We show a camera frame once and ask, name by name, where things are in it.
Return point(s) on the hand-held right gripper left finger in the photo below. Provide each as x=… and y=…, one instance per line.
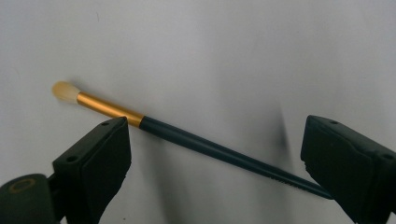
x=93, y=168

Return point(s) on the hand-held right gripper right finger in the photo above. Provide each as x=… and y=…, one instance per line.
x=351, y=165

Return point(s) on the black gold makeup brush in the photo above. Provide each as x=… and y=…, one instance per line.
x=199, y=144

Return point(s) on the white paper sheet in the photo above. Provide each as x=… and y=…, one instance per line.
x=218, y=46

